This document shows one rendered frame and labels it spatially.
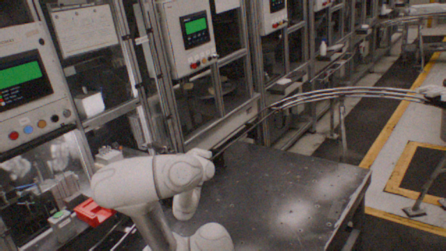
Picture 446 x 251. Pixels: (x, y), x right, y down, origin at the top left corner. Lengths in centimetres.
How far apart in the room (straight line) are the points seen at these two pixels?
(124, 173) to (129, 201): 8
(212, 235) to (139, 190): 56
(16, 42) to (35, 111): 29
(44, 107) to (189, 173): 93
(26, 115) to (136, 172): 80
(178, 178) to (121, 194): 17
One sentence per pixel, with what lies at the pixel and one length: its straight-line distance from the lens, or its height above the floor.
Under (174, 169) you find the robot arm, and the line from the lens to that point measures 96.
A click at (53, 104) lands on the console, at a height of 148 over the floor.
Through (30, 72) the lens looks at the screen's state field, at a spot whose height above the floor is 165.
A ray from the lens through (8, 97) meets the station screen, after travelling 163.
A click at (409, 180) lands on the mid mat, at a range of 351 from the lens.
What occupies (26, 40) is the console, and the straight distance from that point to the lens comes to 168.
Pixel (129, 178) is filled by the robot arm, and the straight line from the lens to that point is 101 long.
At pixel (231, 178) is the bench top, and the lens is 229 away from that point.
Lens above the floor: 194
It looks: 25 degrees down
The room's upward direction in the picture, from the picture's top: 9 degrees counter-clockwise
